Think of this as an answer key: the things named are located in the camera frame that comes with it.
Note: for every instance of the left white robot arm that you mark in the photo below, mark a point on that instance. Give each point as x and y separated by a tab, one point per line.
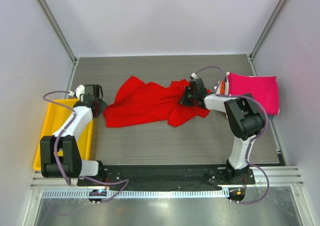
59	152

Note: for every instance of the folded orange t shirt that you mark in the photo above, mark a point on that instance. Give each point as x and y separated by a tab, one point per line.
221	89

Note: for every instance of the red t shirt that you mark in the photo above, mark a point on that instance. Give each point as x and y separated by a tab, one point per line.
137	103

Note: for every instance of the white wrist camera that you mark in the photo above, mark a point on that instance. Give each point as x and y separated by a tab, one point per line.
193	76
78	93

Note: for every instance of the folded pink t shirt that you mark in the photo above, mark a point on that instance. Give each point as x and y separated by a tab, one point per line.
264	89

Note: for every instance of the aluminium frame post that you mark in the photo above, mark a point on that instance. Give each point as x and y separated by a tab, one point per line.
57	30
280	5

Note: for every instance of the folded grey-blue t shirt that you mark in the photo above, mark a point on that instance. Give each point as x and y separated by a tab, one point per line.
270	117

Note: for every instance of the folded white t shirt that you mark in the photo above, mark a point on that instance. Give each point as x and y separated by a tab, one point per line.
227	84

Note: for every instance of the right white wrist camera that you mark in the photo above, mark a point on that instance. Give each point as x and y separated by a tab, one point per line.
193	76

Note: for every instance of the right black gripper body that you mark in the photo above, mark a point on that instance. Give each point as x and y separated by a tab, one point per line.
188	96

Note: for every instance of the slotted white cable duct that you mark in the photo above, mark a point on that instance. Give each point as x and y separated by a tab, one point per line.
100	194

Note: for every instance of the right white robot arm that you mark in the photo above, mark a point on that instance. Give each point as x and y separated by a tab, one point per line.
246	117

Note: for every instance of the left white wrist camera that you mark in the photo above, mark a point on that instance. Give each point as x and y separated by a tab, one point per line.
78	93

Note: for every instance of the left aluminium frame post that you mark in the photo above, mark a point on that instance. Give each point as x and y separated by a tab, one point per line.
57	30

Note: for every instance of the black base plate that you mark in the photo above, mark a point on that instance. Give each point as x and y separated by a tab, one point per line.
173	177

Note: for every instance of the right aluminium frame post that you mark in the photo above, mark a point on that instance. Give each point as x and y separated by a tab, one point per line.
280	5

